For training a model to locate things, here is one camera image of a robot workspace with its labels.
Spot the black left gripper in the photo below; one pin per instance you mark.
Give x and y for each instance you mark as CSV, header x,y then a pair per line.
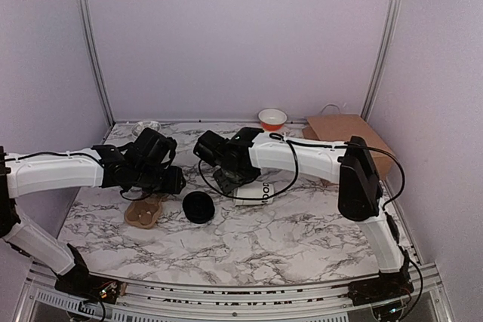
x,y
173,185

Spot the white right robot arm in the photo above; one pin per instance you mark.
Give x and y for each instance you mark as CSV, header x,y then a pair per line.
x,y
351,167

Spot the aluminium frame post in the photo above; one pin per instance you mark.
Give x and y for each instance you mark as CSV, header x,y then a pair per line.
x,y
390,25
88,31

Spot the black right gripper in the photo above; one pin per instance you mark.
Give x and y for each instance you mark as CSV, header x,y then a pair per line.
x,y
226,185

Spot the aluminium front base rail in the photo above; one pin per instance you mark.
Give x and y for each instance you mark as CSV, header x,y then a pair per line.
x,y
156,301

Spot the right aluminium frame post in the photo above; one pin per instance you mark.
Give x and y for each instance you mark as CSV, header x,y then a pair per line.
x,y
390,25

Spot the white container with sachets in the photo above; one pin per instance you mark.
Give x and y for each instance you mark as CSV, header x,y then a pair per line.
x,y
140,126

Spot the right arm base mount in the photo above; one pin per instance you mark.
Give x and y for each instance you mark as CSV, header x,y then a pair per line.
x,y
378,289

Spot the white paper cup with print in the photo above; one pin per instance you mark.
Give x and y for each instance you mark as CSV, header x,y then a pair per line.
x,y
253,194

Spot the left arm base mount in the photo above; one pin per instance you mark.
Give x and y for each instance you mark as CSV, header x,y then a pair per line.
x,y
78,281

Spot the orange white ceramic bowl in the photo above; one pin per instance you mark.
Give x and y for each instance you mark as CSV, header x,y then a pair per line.
x,y
272,119

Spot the brown cardboard cup carrier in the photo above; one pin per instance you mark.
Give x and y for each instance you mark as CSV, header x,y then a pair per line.
x,y
144,213

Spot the left aluminium frame post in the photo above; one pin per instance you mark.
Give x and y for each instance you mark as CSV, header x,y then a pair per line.
x,y
88,31

